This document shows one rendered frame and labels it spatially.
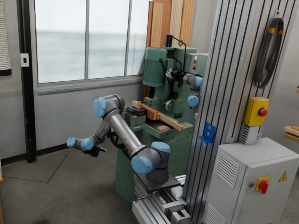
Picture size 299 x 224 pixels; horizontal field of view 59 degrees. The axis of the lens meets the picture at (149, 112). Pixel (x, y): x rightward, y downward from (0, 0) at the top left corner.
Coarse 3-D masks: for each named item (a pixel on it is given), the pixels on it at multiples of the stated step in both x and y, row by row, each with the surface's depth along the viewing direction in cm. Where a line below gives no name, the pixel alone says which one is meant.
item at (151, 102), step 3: (156, 96) 243; (144, 99) 238; (147, 99) 235; (150, 99) 234; (153, 99) 236; (156, 99) 238; (159, 99) 241; (147, 102) 235; (150, 102) 235; (153, 102) 237; (156, 102) 240; (147, 105) 236; (150, 105) 236; (153, 105) 238; (156, 105) 241
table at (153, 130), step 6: (150, 120) 233; (156, 120) 234; (138, 126) 226; (144, 126) 226; (150, 126) 221; (156, 126) 222; (168, 126) 225; (150, 132) 221; (156, 132) 215; (162, 132) 213; (168, 132) 218; (174, 132) 224; (162, 138) 216
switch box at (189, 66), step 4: (188, 56) 233; (192, 56) 231; (188, 60) 234; (192, 60) 232; (196, 60) 236; (188, 64) 235; (192, 64) 234; (196, 64) 238; (188, 68) 236; (192, 68) 236; (196, 68) 240
